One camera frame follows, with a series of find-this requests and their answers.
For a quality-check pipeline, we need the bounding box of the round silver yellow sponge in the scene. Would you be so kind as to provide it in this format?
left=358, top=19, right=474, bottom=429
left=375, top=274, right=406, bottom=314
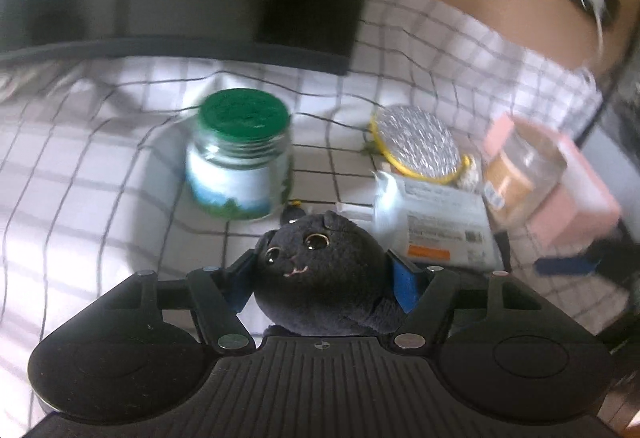
left=370, top=105, right=470, bottom=185

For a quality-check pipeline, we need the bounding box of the black cat plush toy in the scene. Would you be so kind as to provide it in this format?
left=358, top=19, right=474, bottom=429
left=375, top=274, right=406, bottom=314
left=253, top=211, right=406, bottom=336

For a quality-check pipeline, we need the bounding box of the pink cardboard box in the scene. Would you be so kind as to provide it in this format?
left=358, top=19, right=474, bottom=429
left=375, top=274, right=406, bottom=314
left=484, top=113, right=622, bottom=247

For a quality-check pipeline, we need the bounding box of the black blue gripper tip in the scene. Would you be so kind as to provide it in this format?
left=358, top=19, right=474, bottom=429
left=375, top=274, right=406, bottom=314
left=534, top=240, right=639, bottom=289

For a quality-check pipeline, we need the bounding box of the clear plastic jar tan lid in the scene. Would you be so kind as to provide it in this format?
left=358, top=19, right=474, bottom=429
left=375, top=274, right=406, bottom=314
left=480, top=114, right=567, bottom=230

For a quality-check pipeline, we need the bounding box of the wet wipes packet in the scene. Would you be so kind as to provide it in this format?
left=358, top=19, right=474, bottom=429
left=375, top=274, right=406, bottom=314
left=372, top=171, right=503, bottom=273

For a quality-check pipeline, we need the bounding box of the white power cable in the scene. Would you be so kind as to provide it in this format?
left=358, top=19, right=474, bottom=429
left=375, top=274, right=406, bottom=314
left=579, top=0, right=613, bottom=69

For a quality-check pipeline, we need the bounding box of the green lid glass jar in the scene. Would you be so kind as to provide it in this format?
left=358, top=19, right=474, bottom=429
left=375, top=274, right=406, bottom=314
left=186, top=88, right=293, bottom=221

